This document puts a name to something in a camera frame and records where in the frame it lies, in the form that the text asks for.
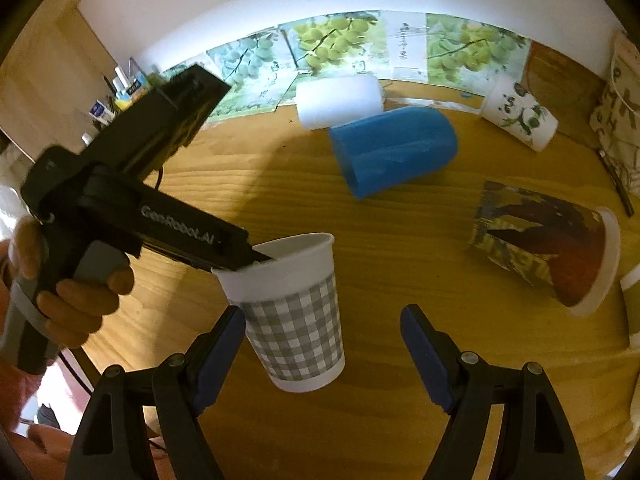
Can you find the black pen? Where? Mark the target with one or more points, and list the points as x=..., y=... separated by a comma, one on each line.
x=617, y=182

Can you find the small bottles cluster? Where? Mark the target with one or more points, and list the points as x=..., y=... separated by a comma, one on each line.
x=129, y=84

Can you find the white foam cup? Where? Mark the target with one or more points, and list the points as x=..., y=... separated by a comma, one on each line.
x=329, y=102

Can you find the brown paper cup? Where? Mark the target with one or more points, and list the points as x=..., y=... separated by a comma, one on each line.
x=630, y=286

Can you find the dark patterned paper cup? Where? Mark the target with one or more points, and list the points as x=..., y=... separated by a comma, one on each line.
x=570, y=251

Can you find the grey checkered paper cup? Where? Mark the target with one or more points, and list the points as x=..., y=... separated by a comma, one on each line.
x=291, y=309

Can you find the letter print fabric basket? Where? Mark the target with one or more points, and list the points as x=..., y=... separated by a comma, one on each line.
x=615, y=119

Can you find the panda print paper cup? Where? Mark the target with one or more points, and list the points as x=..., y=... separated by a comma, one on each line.
x=512, y=108

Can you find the person's left hand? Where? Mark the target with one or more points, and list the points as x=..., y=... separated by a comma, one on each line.
x=75, y=310

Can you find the blue plastic cup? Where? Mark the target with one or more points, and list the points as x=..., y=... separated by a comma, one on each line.
x=381, y=151

